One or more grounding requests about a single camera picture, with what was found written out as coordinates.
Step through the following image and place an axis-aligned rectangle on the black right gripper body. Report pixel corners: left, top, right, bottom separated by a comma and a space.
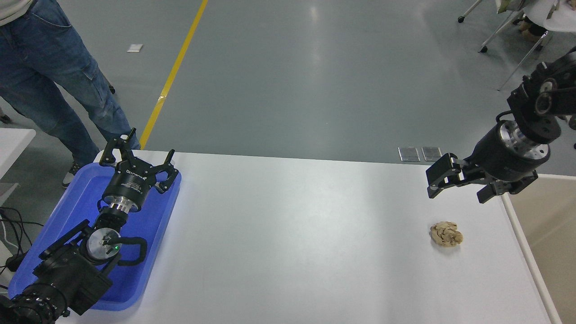
467, 123, 539, 184

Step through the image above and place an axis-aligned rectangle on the black cable with plug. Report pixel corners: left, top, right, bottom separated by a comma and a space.
0, 207, 44, 288

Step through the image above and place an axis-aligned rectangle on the large pale bin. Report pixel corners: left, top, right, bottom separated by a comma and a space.
501, 173, 576, 324

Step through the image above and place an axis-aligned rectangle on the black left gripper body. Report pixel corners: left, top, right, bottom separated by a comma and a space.
102, 158, 157, 212

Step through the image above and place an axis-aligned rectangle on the white side table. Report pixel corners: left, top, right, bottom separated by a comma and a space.
0, 128, 36, 207

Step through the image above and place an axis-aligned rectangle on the blue plastic tray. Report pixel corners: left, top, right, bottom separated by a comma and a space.
8, 162, 182, 312

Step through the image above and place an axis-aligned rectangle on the white rolling chair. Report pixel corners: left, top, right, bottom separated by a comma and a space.
458, 0, 576, 91

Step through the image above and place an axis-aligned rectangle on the grey rolling chair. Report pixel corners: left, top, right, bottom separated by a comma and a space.
0, 84, 116, 125

